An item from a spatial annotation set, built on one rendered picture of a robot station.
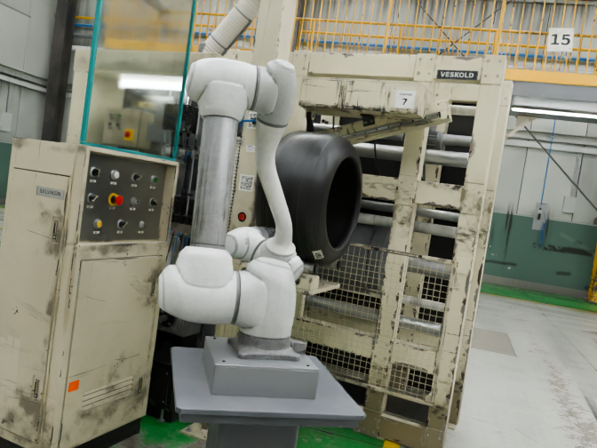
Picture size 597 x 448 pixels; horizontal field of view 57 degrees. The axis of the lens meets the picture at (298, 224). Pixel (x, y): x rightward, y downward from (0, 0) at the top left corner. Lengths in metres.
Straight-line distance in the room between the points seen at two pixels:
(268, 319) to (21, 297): 1.15
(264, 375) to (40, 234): 1.14
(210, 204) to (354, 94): 1.32
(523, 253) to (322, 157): 9.62
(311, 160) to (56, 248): 1.04
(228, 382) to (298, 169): 1.03
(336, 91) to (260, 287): 1.42
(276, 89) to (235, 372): 0.80
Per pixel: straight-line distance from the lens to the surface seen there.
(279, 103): 1.67
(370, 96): 2.69
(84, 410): 2.48
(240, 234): 1.90
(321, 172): 2.25
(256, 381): 1.55
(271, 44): 2.66
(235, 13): 3.15
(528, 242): 11.70
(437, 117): 2.73
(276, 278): 1.57
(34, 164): 2.37
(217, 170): 1.58
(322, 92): 2.78
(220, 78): 1.62
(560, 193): 11.86
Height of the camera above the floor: 1.20
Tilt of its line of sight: 3 degrees down
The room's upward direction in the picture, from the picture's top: 8 degrees clockwise
